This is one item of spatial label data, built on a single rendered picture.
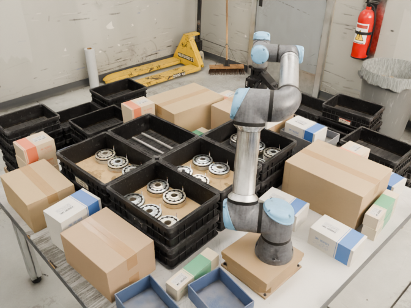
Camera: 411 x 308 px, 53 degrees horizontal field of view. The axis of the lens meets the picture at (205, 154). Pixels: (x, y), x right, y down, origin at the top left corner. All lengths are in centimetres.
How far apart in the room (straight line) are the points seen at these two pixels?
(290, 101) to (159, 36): 442
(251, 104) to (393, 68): 306
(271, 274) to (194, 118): 124
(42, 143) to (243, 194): 111
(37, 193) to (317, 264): 124
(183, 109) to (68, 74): 286
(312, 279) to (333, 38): 340
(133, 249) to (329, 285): 77
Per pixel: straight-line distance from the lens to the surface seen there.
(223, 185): 193
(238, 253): 167
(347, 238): 182
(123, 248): 160
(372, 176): 203
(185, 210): 179
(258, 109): 144
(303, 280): 173
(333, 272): 179
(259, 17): 528
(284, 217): 152
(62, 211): 179
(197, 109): 252
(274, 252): 162
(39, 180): 205
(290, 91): 149
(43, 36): 493
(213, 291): 164
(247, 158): 149
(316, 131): 233
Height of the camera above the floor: 197
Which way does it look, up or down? 32 degrees down
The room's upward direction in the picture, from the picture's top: 1 degrees clockwise
